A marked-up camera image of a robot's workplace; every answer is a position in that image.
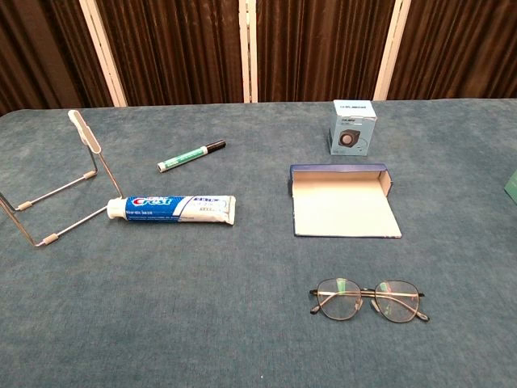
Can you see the blue glasses case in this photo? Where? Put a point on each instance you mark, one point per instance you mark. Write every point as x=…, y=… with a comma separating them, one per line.
x=343, y=206

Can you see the round metal-frame eyeglasses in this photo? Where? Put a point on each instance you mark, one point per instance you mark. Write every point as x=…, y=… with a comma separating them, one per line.
x=337, y=300

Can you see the small light-blue speaker box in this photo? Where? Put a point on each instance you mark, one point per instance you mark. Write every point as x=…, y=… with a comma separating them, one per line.
x=351, y=129

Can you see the green white speakerphone box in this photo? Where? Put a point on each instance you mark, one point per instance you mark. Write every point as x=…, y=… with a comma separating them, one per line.
x=513, y=184

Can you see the green marker with black cap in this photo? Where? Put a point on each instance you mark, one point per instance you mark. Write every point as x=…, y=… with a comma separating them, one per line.
x=190, y=154

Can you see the white blue toothpaste tube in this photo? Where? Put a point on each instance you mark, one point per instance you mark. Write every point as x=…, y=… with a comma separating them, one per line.
x=169, y=207

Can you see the blue felt table cloth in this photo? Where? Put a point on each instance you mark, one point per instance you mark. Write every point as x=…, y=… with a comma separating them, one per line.
x=242, y=303

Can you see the brown pleated curtain panel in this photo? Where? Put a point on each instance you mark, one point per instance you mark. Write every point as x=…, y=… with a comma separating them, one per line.
x=40, y=52
x=456, y=44
x=173, y=48
x=319, y=48

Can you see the white screen frame post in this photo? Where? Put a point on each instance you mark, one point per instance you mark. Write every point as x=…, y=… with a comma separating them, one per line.
x=103, y=52
x=248, y=52
x=389, y=52

